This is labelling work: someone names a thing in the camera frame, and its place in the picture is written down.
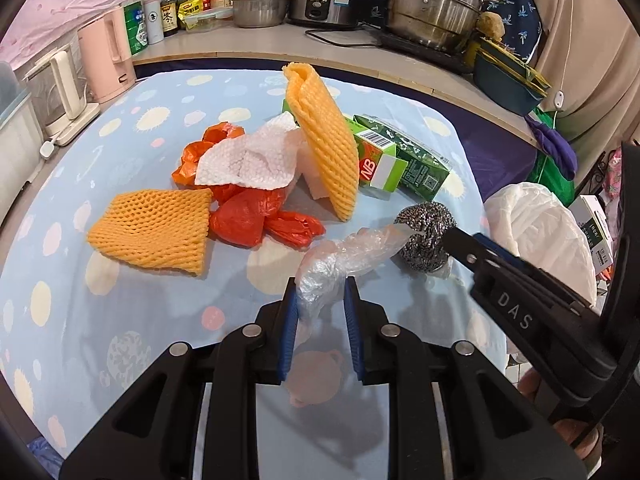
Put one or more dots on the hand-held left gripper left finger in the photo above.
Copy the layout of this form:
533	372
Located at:
287	332

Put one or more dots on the beige curtain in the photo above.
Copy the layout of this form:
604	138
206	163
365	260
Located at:
590	35

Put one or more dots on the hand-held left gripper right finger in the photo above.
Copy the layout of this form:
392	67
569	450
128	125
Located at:
352	332

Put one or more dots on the clear plastic container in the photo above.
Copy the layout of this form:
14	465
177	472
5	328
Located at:
17	135

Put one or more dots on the purple cloth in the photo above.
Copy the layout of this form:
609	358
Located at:
555	147

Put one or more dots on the small steel pot with lid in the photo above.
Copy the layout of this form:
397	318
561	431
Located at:
260	10

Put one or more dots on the yellow brown sponge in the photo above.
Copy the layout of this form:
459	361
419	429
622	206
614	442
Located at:
490	25

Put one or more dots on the orange foam fruit net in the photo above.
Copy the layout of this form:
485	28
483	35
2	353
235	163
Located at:
150	230
325	150

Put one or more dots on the white crumpled tissue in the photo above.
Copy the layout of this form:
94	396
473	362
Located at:
312	180

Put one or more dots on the person's right hand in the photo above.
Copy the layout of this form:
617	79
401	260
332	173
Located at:
575	442

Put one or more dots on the pink kettle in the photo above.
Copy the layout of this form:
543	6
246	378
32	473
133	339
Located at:
105	60

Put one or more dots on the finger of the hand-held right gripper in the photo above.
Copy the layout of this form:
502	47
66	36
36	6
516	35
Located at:
500	250
470	257

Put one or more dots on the black induction cooktop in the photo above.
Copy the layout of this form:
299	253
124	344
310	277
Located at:
400	40

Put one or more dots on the white label bottle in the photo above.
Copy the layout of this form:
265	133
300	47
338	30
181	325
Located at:
153	20

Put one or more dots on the light green drink carton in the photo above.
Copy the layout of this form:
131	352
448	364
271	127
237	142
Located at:
375	160

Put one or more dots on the green bag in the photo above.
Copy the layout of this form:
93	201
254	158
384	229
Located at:
552	187

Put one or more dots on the red plastic bag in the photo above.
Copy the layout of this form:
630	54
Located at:
220	137
240	220

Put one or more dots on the clear food container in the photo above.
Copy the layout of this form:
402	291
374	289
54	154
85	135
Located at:
205	21

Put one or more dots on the large steel steamer pot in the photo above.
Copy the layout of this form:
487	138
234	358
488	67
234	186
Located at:
435	5

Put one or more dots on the white textured sheet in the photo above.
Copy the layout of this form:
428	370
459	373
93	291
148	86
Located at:
240	160

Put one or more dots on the steel wool scrubber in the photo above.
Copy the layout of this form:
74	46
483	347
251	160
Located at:
425	230

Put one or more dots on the white power plug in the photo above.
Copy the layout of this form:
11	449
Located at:
47	148

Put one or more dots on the dark soy sauce bottle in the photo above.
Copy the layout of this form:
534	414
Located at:
169	15

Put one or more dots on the pink dotted cloth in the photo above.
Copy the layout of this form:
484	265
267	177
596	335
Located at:
75	0

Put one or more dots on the green tin can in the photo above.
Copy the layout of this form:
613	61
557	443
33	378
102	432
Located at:
134	27

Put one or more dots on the white electric kettle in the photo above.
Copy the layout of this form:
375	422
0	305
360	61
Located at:
65	85

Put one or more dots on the dark green drink carton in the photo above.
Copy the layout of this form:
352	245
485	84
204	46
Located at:
425	170

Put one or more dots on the teal plastic basin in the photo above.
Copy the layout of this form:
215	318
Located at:
505	90

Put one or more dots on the clear plastic wrap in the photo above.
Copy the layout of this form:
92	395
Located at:
340	260

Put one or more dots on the blue printed cloth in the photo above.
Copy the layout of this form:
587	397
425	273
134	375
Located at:
150	310

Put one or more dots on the yellow label jar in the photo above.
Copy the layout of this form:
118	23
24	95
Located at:
190	6

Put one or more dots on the white box green print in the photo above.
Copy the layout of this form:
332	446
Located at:
595	230

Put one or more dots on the waste bin with white liner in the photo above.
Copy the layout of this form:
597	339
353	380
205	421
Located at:
540	230

